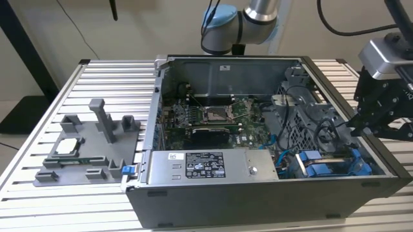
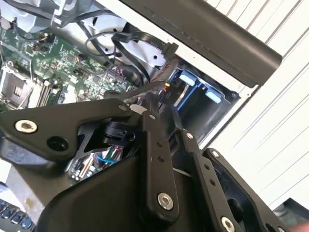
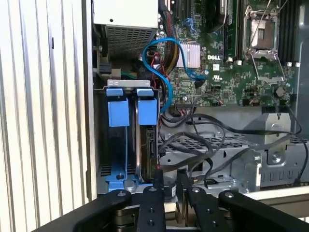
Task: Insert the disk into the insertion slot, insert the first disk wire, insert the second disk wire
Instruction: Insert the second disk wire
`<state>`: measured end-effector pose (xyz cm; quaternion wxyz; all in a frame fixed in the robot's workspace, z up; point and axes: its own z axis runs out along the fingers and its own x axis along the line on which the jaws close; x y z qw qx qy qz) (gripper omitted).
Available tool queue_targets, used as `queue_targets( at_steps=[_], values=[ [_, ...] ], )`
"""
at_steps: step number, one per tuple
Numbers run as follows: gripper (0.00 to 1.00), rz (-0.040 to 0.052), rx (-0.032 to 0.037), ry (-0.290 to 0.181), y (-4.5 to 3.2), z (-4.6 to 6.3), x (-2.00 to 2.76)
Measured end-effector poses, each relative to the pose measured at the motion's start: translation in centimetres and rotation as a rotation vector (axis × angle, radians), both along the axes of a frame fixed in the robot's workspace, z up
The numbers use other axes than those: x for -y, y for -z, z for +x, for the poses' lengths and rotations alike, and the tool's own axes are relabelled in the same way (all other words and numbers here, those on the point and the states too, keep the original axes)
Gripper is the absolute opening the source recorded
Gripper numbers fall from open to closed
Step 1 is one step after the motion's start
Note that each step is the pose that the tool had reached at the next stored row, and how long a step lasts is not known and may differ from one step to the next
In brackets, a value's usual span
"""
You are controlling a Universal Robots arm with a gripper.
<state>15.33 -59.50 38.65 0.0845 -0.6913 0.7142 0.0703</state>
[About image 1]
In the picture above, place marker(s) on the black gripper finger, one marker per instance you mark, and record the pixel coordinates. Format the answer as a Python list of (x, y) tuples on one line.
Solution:
[(400, 131), (364, 120)]

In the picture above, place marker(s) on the hard disk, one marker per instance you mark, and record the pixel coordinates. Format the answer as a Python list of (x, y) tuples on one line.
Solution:
[(312, 169)]

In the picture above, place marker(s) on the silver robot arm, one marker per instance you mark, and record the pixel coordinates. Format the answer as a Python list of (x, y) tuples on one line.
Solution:
[(222, 36)]

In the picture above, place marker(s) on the grey metal disk bay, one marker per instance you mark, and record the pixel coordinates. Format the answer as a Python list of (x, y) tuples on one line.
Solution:
[(299, 130)]

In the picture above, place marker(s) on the green motherboard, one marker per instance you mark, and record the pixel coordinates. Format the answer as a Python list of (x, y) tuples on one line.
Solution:
[(252, 123)]

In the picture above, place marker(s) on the CPU socket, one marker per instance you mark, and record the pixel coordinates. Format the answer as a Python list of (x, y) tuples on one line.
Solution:
[(214, 114)]

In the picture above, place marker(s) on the locking lever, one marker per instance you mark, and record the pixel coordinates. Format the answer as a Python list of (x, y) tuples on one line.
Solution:
[(197, 101)]

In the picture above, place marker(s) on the black PC case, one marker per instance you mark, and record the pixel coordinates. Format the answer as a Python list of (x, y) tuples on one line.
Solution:
[(226, 205)]

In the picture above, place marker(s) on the silver power supply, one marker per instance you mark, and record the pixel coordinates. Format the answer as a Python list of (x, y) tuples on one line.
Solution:
[(161, 169)]

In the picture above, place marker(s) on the blue case latch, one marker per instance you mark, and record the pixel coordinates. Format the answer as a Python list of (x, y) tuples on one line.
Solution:
[(129, 169)]

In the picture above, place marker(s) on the grey parts rack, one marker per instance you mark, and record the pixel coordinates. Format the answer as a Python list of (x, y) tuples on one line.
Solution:
[(97, 149)]

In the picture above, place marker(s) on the green RAM stick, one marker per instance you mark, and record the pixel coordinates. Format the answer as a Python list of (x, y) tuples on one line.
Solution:
[(85, 160)]

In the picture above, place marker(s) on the black hanging rod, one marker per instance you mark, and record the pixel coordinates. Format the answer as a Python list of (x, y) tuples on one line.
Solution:
[(114, 10)]

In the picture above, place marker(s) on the silver CPU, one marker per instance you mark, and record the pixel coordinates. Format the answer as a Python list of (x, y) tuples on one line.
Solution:
[(67, 146)]

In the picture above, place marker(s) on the black stand with base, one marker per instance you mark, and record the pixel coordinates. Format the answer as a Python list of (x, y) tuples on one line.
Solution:
[(23, 113)]

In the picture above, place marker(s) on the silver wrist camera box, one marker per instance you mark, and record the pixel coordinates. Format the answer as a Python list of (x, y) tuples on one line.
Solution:
[(377, 60)]

